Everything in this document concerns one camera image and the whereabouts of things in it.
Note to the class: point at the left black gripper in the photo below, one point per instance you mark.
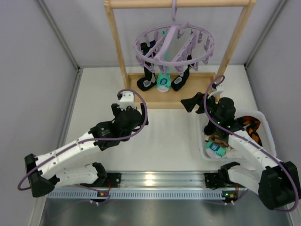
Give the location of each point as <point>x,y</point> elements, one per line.
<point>143,114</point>

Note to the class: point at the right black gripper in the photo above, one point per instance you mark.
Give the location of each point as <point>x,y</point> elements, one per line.
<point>201,103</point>

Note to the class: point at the black sock blue accents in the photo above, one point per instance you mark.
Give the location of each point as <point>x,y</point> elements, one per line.
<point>180,81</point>

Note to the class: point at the mint green white sock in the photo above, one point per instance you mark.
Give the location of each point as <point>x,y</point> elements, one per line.
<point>163,79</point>

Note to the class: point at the black sock grey patch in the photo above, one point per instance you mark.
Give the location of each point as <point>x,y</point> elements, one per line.
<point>148,81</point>

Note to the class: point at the red yellow argyle sock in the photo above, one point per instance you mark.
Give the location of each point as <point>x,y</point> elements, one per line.
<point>251,125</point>

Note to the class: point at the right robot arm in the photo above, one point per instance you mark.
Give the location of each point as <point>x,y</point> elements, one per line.
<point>275,182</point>

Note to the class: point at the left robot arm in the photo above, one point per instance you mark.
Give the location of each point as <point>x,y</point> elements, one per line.
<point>52,170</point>

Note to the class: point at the wooden hanger rack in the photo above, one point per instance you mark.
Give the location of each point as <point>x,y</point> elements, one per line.
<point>197,80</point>

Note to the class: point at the purple round clip hanger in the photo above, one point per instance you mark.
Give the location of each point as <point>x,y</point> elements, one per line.
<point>175,45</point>

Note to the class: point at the brown striped sock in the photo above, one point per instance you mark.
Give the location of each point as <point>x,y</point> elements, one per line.
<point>215,139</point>

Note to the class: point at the mint white sock in basket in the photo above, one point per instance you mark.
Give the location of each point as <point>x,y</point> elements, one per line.
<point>214,150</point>

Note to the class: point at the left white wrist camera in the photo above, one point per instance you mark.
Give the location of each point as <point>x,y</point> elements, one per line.
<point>126,99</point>

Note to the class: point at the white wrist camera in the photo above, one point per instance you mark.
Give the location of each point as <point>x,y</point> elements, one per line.
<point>217,89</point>
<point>126,99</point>

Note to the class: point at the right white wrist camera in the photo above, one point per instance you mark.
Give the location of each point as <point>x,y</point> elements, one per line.
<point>217,89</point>

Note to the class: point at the aluminium mounting rail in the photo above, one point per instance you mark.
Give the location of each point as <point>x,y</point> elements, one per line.
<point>159,185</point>

